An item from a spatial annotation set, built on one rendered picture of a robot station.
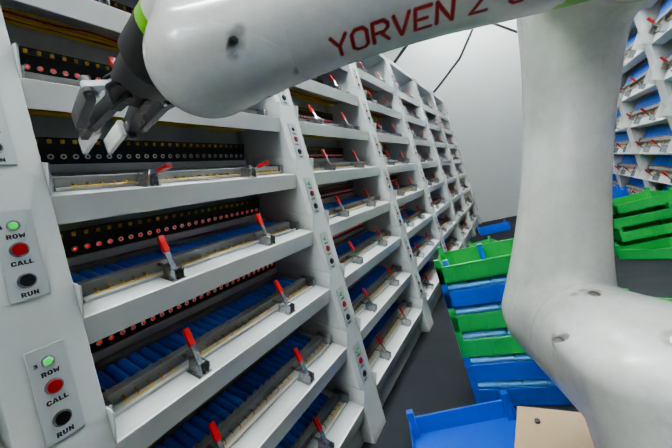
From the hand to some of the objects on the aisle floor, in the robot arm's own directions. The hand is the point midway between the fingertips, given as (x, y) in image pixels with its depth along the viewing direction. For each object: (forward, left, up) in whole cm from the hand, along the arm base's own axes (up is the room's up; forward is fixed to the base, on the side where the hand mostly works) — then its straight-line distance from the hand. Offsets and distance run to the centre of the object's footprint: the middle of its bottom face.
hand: (102, 137), depth 54 cm
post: (+8, +19, -96) cm, 98 cm away
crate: (-14, -56, -99) cm, 114 cm away
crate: (-20, -88, -100) cm, 134 cm away
